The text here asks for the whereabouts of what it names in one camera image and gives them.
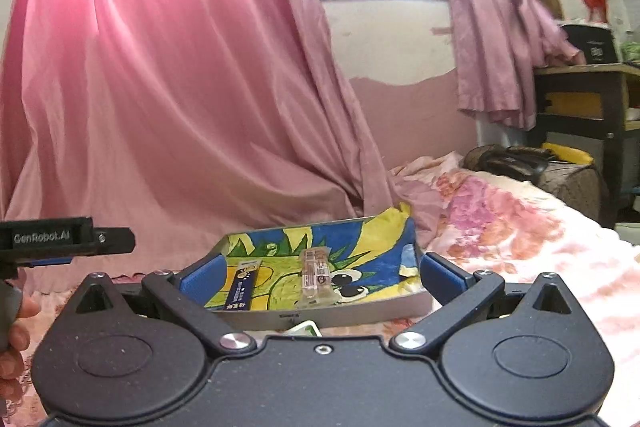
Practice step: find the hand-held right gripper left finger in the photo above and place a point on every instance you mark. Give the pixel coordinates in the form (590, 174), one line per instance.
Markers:
(202, 279)

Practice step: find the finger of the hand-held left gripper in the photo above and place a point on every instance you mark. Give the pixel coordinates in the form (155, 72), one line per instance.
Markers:
(47, 261)
(115, 240)

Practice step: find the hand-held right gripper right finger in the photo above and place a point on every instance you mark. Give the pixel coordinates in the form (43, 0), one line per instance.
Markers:
(442, 279)

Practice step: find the blue stick snack packet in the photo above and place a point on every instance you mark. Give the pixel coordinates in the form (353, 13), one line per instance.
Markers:
(242, 287)

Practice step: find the grey rectangular tray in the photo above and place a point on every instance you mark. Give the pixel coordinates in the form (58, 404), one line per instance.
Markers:
(350, 314)

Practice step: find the clear wafer snack packet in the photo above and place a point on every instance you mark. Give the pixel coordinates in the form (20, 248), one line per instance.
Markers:
(315, 279)

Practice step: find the white green snack packet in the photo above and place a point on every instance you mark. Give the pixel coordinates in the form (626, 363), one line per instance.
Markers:
(305, 329)

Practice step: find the person's left hand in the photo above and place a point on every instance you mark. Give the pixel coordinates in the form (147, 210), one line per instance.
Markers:
(12, 352)

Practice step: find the floral pink blanket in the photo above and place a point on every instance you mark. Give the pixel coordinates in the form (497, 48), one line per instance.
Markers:
(525, 232)

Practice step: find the brown quilted handbag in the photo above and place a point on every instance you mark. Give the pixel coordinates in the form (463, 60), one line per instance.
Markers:
(575, 187)

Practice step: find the large pink curtain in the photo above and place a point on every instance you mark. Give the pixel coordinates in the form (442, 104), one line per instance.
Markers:
(175, 82)

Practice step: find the yellow plastic item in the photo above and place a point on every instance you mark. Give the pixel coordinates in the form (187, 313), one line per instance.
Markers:
(567, 153)

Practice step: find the tied mauve curtain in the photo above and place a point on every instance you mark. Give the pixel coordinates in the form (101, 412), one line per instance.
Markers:
(492, 37)

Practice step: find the dark wooden desk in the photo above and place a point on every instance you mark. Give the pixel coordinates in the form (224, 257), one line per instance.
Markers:
(616, 99)

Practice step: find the black box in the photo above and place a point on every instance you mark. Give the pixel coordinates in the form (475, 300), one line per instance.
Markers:
(587, 44)

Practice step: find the green bundle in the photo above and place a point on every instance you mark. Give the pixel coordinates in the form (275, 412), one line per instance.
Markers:
(631, 51)

